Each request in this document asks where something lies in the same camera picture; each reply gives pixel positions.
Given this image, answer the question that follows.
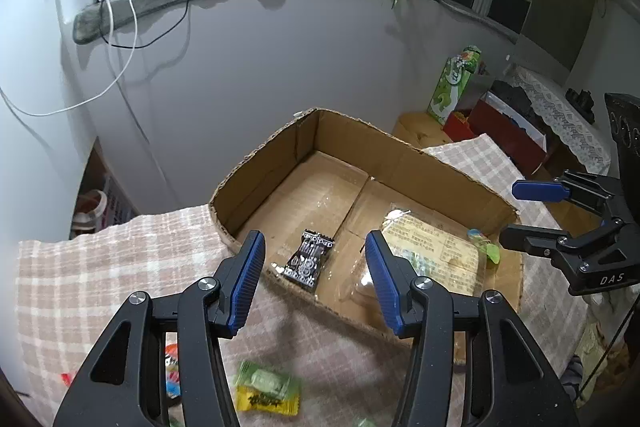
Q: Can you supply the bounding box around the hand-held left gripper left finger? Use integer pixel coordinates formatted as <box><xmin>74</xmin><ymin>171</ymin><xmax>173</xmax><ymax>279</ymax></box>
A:
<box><xmin>52</xmin><ymin>230</ymin><xmax>267</xmax><ymax>427</ymax></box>

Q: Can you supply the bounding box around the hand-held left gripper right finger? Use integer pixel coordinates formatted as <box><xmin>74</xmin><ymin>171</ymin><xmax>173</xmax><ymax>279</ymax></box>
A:
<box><xmin>364</xmin><ymin>230</ymin><xmax>581</xmax><ymax>427</ymax></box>

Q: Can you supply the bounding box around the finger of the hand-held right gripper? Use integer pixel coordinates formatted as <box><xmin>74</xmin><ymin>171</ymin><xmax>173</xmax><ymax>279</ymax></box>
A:
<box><xmin>499</xmin><ymin>216</ymin><xmax>637</xmax><ymax>259</ymax></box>
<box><xmin>512</xmin><ymin>170</ymin><xmax>622</xmax><ymax>217</ymax></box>

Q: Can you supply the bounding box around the cardboard box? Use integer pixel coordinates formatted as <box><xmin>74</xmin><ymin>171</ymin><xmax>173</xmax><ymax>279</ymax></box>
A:
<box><xmin>208</xmin><ymin>107</ymin><xmax>525</xmax><ymax>365</ymax></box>

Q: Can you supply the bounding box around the small green candy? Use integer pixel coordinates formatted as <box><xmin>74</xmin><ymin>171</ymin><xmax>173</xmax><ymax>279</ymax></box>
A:
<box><xmin>467</xmin><ymin>229</ymin><xmax>501</xmax><ymax>264</ymax></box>

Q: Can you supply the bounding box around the pale cloth pile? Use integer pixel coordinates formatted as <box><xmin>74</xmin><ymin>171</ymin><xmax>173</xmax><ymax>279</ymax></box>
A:
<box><xmin>560</xmin><ymin>292</ymin><xmax>628</xmax><ymax>408</ymax></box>

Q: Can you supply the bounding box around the black snack packet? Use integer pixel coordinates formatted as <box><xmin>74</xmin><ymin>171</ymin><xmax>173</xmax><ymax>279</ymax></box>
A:
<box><xmin>282</xmin><ymin>229</ymin><xmax>335</xmax><ymax>290</ymax></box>

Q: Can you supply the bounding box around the clear bag with tan label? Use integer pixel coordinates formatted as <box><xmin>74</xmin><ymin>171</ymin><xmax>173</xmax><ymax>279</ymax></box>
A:
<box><xmin>345</xmin><ymin>204</ymin><xmax>486</xmax><ymax>303</ymax></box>

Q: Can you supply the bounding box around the red box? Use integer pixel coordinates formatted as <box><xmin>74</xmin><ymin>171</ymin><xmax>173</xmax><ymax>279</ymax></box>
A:
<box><xmin>445</xmin><ymin>99</ymin><xmax>548</xmax><ymax>175</ymax></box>

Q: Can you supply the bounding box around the white lace cloth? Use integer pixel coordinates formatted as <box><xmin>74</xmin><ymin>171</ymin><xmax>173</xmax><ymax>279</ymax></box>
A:
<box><xmin>510</xmin><ymin>67</ymin><xmax>613</xmax><ymax>178</ymax></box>

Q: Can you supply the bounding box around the green pillow snack packet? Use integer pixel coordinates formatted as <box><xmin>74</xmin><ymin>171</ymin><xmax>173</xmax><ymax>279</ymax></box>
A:
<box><xmin>235</xmin><ymin>359</ymin><xmax>302</xmax><ymax>400</ymax></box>

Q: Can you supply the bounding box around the small dark object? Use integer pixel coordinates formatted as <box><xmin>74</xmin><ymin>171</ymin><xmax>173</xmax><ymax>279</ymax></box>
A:
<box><xmin>565</xmin><ymin>89</ymin><xmax>596</xmax><ymax>122</ymax></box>

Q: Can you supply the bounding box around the black bag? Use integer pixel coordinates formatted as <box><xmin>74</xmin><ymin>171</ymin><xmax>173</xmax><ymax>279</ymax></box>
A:
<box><xmin>490</xmin><ymin>79</ymin><xmax>533</xmax><ymax>128</ymax></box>

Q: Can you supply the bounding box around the yellow snack packet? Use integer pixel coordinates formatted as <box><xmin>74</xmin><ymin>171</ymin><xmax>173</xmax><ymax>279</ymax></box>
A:
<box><xmin>235</xmin><ymin>384</ymin><xmax>301</xmax><ymax>415</ymax></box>

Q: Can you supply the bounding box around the brown stool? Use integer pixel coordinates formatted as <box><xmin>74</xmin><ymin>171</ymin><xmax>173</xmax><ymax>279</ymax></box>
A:
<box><xmin>392</xmin><ymin>112</ymin><xmax>453</xmax><ymax>148</ymax></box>

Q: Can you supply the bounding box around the pink plaid blanket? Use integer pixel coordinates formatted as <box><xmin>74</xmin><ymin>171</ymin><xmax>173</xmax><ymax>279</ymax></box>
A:
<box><xmin>17</xmin><ymin>133</ymin><xmax>591</xmax><ymax>427</ymax></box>

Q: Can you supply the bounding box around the white plastic basket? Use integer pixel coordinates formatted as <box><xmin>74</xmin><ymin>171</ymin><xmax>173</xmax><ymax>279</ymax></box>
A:
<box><xmin>100</xmin><ymin>172</ymin><xmax>136</xmax><ymax>225</ymax></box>

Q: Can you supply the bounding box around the pink white slipper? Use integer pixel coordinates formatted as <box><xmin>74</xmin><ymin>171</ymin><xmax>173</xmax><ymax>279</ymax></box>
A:
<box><xmin>70</xmin><ymin>189</ymin><xmax>108</xmax><ymax>238</ymax></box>

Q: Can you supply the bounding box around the black cable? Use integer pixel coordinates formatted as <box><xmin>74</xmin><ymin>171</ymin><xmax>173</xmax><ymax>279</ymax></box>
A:
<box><xmin>97</xmin><ymin>0</ymin><xmax>208</xmax><ymax>50</ymax></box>

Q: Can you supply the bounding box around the white cable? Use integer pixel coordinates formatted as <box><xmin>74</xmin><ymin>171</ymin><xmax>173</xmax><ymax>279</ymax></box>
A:
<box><xmin>0</xmin><ymin>0</ymin><xmax>139</xmax><ymax>116</ymax></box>

